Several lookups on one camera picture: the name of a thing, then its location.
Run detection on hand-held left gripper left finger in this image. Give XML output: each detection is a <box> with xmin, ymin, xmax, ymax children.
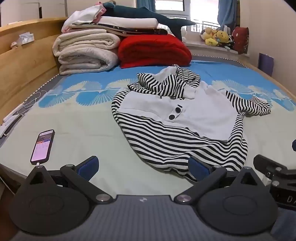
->
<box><xmin>23</xmin><ymin>156</ymin><xmax>114</xmax><ymax>205</ymax></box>

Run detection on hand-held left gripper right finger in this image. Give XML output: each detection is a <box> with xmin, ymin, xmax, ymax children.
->
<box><xmin>173</xmin><ymin>156</ymin><xmax>264</xmax><ymax>205</ymax></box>

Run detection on black white striped hoodie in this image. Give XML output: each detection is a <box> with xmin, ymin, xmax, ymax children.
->
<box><xmin>111</xmin><ymin>65</ymin><xmax>271</xmax><ymax>182</ymax></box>

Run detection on white and pink clothes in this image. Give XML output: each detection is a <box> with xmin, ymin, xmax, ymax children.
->
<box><xmin>61</xmin><ymin>1</ymin><xmax>107</xmax><ymax>33</ymax></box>

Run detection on person's blue clothing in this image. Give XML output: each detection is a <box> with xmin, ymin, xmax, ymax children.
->
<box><xmin>270</xmin><ymin>207</ymin><xmax>296</xmax><ymax>237</ymax></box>

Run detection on black smartphone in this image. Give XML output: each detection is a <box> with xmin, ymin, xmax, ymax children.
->
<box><xmin>30</xmin><ymin>129</ymin><xmax>55</xmax><ymax>164</ymax></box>

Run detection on purple box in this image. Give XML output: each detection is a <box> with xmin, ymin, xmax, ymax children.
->
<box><xmin>258</xmin><ymin>53</ymin><xmax>274</xmax><ymax>77</ymax></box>

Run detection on white power strip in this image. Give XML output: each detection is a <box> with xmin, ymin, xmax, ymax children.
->
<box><xmin>0</xmin><ymin>105</ymin><xmax>23</xmax><ymax>137</ymax></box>

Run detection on white folded quilt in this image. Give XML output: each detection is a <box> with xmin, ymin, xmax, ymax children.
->
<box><xmin>52</xmin><ymin>30</ymin><xmax>121</xmax><ymax>76</ymax></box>

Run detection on white windowsill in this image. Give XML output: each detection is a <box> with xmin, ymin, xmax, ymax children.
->
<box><xmin>185</xmin><ymin>42</ymin><xmax>250</xmax><ymax>57</ymax></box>

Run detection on red folded blanket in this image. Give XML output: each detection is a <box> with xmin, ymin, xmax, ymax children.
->
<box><xmin>117</xmin><ymin>34</ymin><xmax>193</xmax><ymax>69</ymax></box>

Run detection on yellow bear plush toy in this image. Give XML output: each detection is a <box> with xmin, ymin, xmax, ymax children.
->
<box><xmin>216</xmin><ymin>30</ymin><xmax>234</xmax><ymax>48</ymax></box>

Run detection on yellow duck plush toy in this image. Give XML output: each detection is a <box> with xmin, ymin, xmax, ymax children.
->
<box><xmin>201</xmin><ymin>27</ymin><xmax>219</xmax><ymax>47</ymax></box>

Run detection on tissue pack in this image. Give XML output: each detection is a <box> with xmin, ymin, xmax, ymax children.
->
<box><xmin>17</xmin><ymin>32</ymin><xmax>35</xmax><ymax>44</ymax></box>

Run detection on blue curtain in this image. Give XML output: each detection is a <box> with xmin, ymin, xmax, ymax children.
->
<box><xmin>218</xmin><ymin>0</ymin><xmax>241</xmax><ymax>35</ymax></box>
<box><xmin>136</xmin><ymin>0</ymin><xmax>156</xmax><ymax>15</ymax></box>

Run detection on white folded sheet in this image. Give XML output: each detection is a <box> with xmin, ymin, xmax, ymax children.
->
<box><xmin>99</xmin><ymin>16</ymin><xmax>159</xmax><ymax>29</ymax></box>

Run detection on window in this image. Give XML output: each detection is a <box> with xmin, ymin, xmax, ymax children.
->
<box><xmin>155</xmin><ymin>0</ymin><xmax>220</xmax><ymax>33</ymax></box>

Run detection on dark teal shark plush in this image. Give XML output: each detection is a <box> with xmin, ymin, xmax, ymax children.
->
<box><xmin>102</xmin><ymin>1</ymin><xmax>197</xmax><ymax>41</ymax></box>

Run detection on white charging cable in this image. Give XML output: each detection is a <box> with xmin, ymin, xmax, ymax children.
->
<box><xmin>17</xmin><ymin>90</ymin><xmax>48</xmax><ymax>116</ymax></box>

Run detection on wooden bed frame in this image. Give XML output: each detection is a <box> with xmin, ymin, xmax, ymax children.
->
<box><xmin>0</xmin><ymin>17</ymin><xmax>296</xmax><ymax>121</ymax></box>

